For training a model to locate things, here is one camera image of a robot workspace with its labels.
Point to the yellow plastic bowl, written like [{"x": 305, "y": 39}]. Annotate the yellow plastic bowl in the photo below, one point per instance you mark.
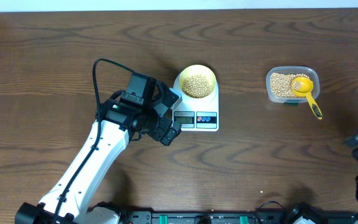
[{"x": 197, "y": 81}]

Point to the yellow plastic scoop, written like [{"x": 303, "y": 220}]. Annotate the yellow plastic scoop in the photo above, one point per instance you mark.
[{"x": 302, "y": 87}]

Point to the clear plastic bean container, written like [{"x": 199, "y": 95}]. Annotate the clear plastic bean container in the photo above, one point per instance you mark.
[{"x": 278, "y": 83}]

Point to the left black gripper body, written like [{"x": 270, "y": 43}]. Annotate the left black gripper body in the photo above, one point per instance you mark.
[{"x": 151, "y": 123}]

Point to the white digital kitchen scale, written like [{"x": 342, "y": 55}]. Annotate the white digital kitchen scale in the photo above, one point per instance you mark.
[{"x": 197, "y": 114}]

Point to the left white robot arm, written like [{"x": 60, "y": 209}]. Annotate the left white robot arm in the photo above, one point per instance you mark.
[{"x": 140, "y": 108}]

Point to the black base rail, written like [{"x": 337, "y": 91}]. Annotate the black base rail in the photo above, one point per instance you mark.
[{"x": 303, "y": 213}]

